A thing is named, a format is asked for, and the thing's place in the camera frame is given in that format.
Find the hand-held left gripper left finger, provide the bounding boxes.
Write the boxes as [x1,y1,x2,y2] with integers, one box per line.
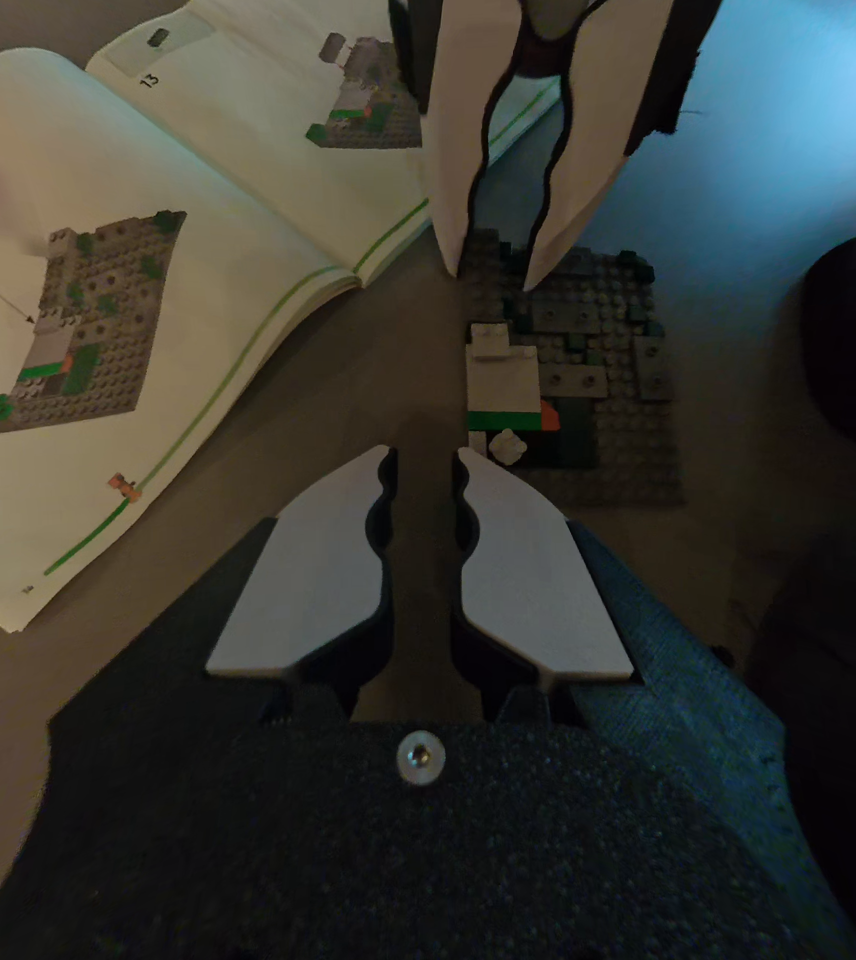
[203,444,401,680]

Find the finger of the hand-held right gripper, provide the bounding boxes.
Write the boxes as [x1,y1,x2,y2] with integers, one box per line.
[420,0,528,282]
[521,0,677,295]

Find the grey desk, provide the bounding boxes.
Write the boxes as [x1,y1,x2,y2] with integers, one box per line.
[0,0,856,939]

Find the open instruction booklet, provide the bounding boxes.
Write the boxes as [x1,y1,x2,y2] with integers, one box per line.
[0,0,562,635]

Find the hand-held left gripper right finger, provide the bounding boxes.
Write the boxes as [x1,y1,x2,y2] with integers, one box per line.
[449,447,637,687]

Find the grey toy brick build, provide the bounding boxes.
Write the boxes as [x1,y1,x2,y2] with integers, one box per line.
[465,228,688,509]

